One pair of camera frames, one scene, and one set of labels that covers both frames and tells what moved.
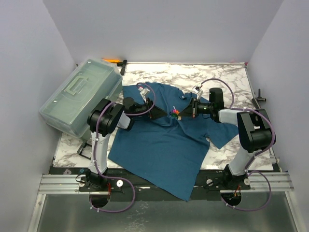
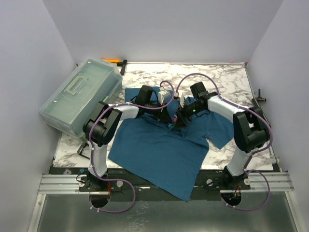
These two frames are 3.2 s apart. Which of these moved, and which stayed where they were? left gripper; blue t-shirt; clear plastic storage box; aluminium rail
Moved: left gripper
Stayed: clear plastic storage box; aluminium rail; blue t-shirt
